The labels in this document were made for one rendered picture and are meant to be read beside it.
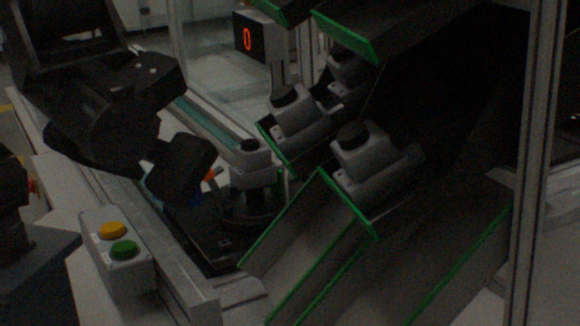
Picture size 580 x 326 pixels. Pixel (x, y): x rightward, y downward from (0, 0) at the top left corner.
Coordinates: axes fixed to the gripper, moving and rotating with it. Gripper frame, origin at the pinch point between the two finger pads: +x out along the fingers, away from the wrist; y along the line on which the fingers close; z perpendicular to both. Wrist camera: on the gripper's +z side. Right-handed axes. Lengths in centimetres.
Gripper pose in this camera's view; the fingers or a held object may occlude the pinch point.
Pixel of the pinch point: (152, 172)
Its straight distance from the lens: 69.2
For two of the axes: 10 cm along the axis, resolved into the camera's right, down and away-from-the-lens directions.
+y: -8.0, -3.0, 5.3
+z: 5.0, -8.2, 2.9
